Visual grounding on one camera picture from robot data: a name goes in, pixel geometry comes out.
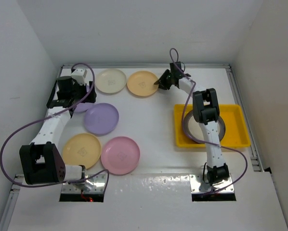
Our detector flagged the orange plastic plate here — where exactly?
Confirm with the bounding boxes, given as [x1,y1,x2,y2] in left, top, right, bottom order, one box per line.
[62,133,102,169]
[127,71,158,97]

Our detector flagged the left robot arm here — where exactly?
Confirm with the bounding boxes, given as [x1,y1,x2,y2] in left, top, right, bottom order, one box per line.
[19,76,96,186]

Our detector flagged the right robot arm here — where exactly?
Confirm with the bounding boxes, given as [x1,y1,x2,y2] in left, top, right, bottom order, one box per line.
[155,62,229,186]

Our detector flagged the yellow plastic bin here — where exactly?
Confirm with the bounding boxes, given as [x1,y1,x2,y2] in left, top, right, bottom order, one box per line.
[173,104,250,148]

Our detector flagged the far purple plastic plate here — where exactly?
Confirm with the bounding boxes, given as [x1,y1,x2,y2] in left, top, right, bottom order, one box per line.
[75,85,94,113]

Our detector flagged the purple plastic plate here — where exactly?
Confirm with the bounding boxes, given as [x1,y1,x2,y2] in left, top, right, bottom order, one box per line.
[84,103,119,136]
[75,85,94,113]

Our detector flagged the near purple plastic plate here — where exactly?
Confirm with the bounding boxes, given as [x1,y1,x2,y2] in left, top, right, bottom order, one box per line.
[84,103,119,136]

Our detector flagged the cream plastic plate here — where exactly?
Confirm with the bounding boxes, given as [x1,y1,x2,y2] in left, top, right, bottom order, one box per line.
[95,69,127,94]

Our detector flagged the pink plastic plate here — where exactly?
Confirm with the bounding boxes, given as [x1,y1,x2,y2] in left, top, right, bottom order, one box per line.
[101,136,141,175]

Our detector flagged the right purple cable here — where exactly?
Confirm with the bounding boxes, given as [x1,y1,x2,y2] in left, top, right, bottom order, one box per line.
[169,48,248,197]

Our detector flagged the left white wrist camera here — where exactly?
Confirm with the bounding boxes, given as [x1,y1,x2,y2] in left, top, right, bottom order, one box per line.
[70,68,87,85]

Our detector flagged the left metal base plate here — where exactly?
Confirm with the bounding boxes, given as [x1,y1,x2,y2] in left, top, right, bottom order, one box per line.
[61,174,107,194]

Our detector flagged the metal base plate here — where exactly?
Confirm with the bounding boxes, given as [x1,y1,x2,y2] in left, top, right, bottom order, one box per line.
[61,174,107,194]
[189,175,235,194]

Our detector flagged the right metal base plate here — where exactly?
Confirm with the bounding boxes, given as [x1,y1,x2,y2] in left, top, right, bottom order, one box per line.
[189,175,235,194]

